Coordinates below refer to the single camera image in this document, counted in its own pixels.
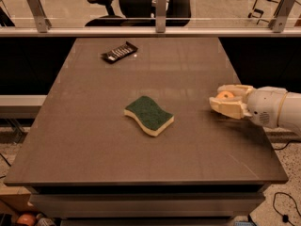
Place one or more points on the orange ball under table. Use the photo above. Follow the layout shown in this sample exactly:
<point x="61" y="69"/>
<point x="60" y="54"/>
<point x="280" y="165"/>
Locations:
<point x="27" y="219"/>

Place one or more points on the orange fruit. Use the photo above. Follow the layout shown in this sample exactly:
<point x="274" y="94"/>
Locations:
<point x="224" y="95"/>

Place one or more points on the left metal railing bracket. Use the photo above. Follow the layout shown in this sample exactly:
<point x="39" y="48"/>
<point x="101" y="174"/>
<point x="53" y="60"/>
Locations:
<point x="41" y="21"/>

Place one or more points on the green yellow sponge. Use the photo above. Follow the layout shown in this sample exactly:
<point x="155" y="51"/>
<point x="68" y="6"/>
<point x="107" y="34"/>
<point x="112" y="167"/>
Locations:
<point x="151" y="118"/>

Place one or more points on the right metal railing bracket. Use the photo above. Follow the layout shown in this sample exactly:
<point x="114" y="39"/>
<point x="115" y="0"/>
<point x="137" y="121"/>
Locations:
<point x="281" y="15"/>

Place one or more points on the black office chair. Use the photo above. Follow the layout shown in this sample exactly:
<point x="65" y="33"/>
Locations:
<point x="142" y="13"/>

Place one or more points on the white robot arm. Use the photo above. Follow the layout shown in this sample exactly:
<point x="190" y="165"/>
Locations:
<point x="290" y="112"/>

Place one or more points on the black rxbar chocolate wrapper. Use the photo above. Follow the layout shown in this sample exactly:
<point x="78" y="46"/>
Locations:
<point x="119" y="53"/>

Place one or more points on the metal railing bracket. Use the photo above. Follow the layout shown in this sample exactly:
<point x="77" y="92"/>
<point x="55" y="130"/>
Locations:
<point x="160" y="16"/>
<point x="281" y="15"/>
<point x="41" y="21"/>

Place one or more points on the middle metal railing bracket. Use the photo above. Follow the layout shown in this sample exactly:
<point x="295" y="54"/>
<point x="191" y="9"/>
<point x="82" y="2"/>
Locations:
<point x="160" y="16"/>

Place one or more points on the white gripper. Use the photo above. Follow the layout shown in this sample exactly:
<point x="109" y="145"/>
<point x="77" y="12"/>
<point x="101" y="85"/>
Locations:
<point x="265" y="105"/>

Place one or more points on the yellow black cart frame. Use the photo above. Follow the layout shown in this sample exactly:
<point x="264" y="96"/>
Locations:
<point x="263" y="10"/>

